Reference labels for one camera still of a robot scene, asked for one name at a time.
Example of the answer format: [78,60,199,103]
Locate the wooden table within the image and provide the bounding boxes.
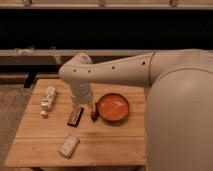
[5,79,146,168]

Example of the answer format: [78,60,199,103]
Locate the dark chocolate bar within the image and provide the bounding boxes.
[67,107,84,127]

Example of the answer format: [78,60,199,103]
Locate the white bottle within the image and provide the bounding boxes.
[41,86,57,118]

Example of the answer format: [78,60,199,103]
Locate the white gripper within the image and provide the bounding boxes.
[71,91,93,106]

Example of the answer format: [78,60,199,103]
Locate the orange ceramic bowl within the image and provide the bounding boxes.
[97,93,129,122]

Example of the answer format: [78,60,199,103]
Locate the white wrapped packet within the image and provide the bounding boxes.
[58,134,80,158]

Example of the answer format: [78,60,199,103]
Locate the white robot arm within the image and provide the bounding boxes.
[59,49,213,171]

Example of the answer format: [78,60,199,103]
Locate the dark red pepper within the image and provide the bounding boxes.
[91,104,99,121]

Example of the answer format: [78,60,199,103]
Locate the long white rail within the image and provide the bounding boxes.
[0,49,148,65]

